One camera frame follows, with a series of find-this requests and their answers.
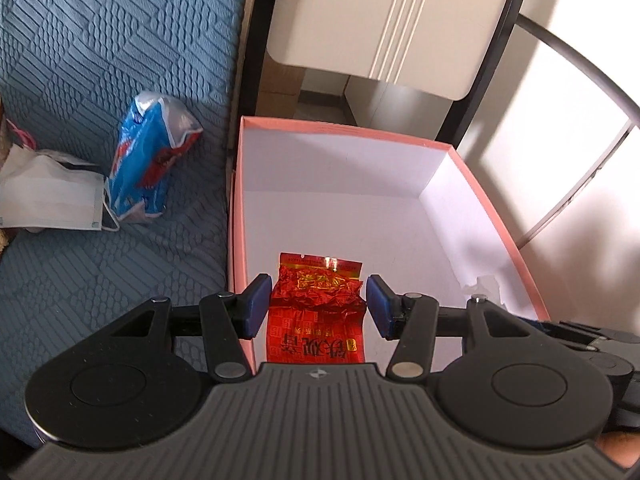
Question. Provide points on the brown cardboard box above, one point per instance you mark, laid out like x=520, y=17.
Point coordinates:
x=280, y=87

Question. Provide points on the pink cardboard box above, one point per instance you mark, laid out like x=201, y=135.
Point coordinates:
x=360, y=200

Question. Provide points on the blue quilted sofa cushion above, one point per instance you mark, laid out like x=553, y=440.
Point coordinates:
x=110, y=60

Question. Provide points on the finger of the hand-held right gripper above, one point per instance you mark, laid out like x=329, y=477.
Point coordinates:
x=575, y=334

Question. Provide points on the red tea packet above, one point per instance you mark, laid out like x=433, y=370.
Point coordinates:
x=314, y=305

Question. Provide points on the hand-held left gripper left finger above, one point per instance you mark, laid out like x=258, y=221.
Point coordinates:
x=256, y=305

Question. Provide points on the blue face mask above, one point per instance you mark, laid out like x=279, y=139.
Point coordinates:
x=50, y=200

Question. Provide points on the person's right hand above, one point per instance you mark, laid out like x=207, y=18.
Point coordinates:
x=622, y=450

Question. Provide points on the blue snack bag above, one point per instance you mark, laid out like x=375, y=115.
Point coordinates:
x=145, y=160

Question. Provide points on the clear plastic bag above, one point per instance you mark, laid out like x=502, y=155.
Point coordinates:
x=45, y=157

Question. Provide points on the beige plastic appliance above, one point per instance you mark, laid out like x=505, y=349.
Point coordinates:
x=395, y=20

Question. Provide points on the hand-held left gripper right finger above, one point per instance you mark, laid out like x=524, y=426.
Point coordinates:
x=380, y=305

